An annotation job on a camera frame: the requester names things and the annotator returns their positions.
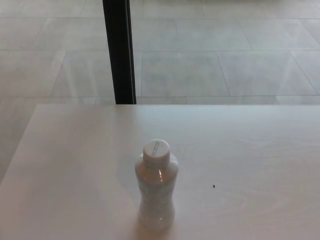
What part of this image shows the black vertical window frame post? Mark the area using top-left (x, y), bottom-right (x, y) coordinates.
top-left (102, 0), bottom-right (138, 105)

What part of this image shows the white screw bottle cap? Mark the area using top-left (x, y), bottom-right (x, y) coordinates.
top-left (142, 138), bottom-right (172, 167)

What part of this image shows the white plastic bottle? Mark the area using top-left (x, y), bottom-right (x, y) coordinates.
top-left (134, 151), bottom-right (180, 227)

